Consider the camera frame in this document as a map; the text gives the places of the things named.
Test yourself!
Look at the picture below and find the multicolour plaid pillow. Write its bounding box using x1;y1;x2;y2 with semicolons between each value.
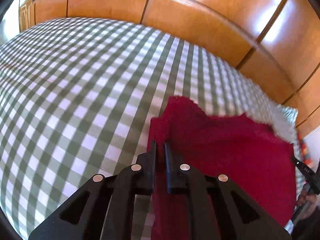
297;133;313;168

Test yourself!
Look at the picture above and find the dark red knit garment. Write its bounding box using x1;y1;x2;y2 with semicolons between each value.
148;96;296;239

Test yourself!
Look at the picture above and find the green white checkered bedsheet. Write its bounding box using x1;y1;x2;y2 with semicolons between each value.
1;18;298;239

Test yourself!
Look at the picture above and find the person right hand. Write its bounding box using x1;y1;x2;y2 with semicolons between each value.
296;185;319;219

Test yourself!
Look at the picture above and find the wooden panel headboard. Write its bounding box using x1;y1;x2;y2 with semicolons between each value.
18;0;319;136

